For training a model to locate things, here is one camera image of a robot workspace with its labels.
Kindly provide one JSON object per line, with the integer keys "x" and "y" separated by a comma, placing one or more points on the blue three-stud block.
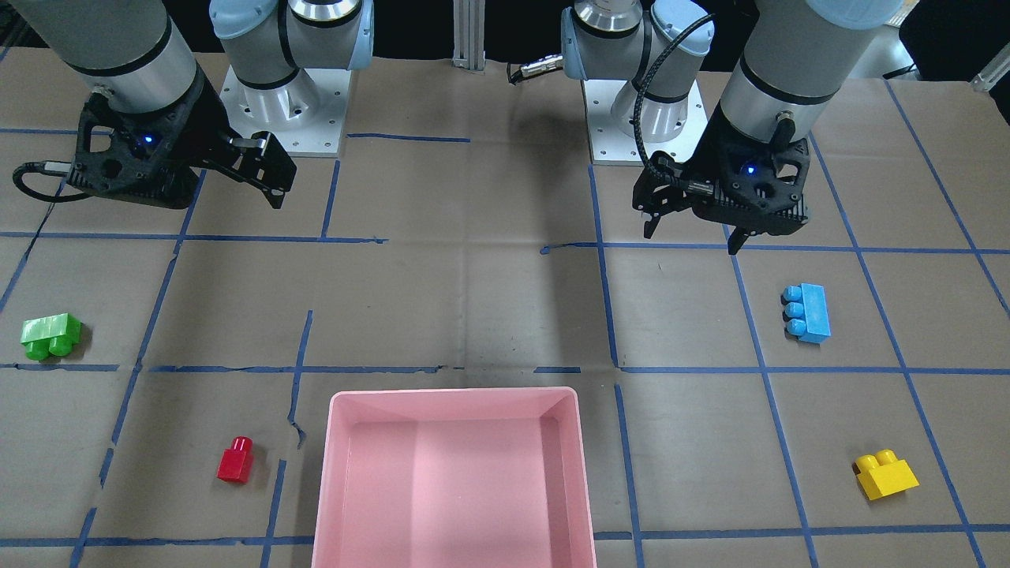
{"x": 806, "y": 313}

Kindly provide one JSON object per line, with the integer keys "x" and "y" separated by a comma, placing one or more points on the pink plastic box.
{"x": 475, "y": 477}

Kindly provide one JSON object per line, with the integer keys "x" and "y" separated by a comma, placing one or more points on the aluminium frame post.
{"x": 468, "y": 32}

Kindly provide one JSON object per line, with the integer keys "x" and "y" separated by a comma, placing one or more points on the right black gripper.
{"x": 203, "y": 118}

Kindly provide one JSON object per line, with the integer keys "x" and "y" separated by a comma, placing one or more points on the red single-stud block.
{"x": 237, "y": 461}

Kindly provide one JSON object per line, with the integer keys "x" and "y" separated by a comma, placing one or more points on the green two-stud block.
{"x": 50, "y": 336}

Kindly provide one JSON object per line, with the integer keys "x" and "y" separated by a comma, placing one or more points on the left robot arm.
{"x": 795, "y": 58}

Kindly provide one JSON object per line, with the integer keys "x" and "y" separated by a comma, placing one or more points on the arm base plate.
{"x": 674, "y": 128}
{"x": 308, "y": 115}

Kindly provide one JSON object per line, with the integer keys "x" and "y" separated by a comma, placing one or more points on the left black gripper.
{"x": 714, "y": 154}

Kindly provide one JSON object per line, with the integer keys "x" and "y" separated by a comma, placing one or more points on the yellow two-stud block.
{"x": 884, "y": 474}

